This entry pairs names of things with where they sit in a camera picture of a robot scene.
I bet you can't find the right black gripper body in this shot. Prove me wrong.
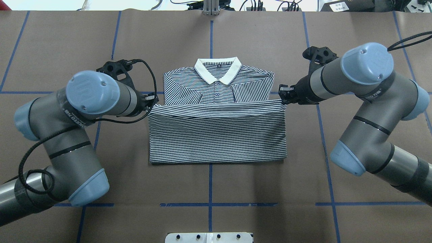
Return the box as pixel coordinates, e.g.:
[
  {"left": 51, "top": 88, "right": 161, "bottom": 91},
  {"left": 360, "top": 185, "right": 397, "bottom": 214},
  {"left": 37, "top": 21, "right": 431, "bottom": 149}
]
[{"left": 289, "top": 83, "right": 312, "bottom": 104}]

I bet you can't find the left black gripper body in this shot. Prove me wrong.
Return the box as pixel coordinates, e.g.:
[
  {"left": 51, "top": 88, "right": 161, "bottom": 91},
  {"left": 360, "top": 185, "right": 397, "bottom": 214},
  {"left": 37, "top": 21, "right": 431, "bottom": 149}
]
[{"left": 136, "top": 94, "right": 151, "bottom": 113}]

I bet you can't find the striped polo shirt white collar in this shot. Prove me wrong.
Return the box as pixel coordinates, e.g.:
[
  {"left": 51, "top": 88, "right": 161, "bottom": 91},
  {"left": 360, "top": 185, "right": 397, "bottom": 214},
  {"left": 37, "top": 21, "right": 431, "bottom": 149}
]
[{"left": 148, "top": 57, "right": 287, "bottom": 164}]

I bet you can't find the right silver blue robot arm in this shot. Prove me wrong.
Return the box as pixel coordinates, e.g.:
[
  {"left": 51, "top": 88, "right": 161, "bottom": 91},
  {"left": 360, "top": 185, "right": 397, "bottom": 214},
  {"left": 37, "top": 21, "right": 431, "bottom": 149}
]
[{"left": 279, "top": 43, "right": 432, "bottom": 206}]

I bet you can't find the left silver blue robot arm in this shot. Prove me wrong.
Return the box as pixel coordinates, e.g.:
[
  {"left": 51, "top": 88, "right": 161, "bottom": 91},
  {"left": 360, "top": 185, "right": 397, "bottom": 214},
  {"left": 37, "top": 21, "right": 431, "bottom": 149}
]
[{"left": 1, "top": 71, "right": 158, "bottom": 226}]

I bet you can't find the black box with label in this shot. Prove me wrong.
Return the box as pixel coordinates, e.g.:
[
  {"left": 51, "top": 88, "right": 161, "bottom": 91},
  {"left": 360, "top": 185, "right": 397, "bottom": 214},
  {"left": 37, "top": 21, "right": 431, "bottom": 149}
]
[{"left": 319, "top": 0, "right": 375, "bottom": 12}]

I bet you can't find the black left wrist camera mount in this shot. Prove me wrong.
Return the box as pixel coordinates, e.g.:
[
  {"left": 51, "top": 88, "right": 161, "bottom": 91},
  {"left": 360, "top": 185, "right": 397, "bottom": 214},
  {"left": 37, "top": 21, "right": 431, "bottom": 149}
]
[{"left": 96, "top": 59, "right": 135, "bottom": 89}]

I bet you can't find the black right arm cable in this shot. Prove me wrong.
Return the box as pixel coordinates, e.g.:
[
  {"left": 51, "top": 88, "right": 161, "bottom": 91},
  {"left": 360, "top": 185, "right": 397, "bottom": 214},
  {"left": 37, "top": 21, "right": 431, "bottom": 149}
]
[{"left": 387, "top": 31, "right": 432, "bottom": 52}]

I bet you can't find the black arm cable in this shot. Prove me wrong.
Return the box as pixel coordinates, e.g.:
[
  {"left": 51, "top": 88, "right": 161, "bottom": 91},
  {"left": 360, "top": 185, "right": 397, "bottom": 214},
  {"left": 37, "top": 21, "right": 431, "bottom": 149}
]
[
  {"left": 387, "top": 31, "right": 432, "bottom": 52},
  {"left": 18, "top": 59, "right": 158, "bottom": 195}
]

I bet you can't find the aluminium frame post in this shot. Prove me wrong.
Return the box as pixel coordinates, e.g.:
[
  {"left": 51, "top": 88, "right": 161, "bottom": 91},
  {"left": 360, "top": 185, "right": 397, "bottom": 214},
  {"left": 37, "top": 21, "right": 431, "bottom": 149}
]
[{"left": 202, "top": 0, "right": 220, "bottom": 16}]

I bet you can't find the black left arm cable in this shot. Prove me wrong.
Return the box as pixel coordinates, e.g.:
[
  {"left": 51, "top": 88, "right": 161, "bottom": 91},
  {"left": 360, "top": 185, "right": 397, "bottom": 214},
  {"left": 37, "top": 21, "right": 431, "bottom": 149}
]
[{"left": 18, "top": 59, "right": 158, "bottom": 195}]

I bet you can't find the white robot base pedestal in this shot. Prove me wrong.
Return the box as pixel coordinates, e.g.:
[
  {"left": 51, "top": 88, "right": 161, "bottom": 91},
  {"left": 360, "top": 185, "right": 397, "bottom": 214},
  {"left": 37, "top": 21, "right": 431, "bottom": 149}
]
[{"left": 165, "top": 232, "right": 254, "bottom": 243}]

